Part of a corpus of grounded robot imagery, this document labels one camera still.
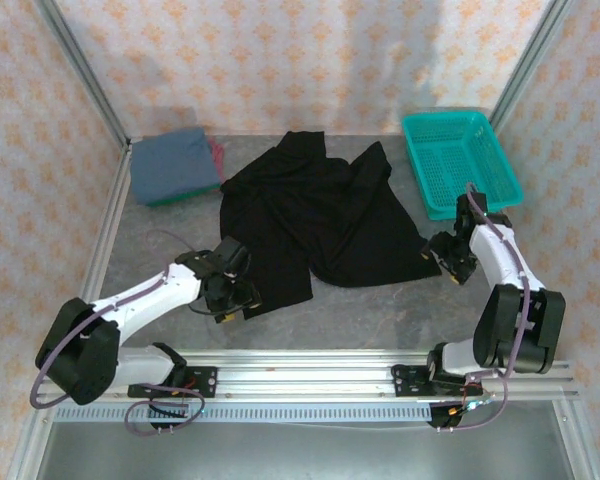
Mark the aluminium table edge rail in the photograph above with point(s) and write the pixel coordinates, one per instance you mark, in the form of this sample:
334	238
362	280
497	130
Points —
572	430
105	225

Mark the aluminium frame post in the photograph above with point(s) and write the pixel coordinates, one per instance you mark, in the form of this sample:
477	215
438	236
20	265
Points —
527	65
82	75

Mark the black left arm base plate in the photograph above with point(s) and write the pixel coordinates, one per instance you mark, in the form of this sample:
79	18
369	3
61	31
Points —
205	380

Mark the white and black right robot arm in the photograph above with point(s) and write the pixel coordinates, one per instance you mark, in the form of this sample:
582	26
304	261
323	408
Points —
497	260

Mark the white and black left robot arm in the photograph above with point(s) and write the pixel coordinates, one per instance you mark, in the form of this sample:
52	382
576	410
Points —
145	295

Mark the aluminium mounting rail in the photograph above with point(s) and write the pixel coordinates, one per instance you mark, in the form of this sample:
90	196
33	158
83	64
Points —
305	375

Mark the grey metal panel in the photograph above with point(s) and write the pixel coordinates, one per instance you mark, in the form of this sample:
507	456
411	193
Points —
305	452

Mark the folded blue t-shirt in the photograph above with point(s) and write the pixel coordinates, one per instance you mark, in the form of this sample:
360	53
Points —
172	165

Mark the folded pink t-shirt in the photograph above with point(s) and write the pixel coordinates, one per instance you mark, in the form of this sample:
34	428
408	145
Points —
218	155

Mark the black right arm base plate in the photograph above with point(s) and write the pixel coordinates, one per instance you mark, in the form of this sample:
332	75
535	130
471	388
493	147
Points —
405	380

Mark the black t-shirt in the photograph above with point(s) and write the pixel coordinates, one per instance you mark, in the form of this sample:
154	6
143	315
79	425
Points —
305	225

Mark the teal plastic basket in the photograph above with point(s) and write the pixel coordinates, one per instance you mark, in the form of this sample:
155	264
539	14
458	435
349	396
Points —
445	165

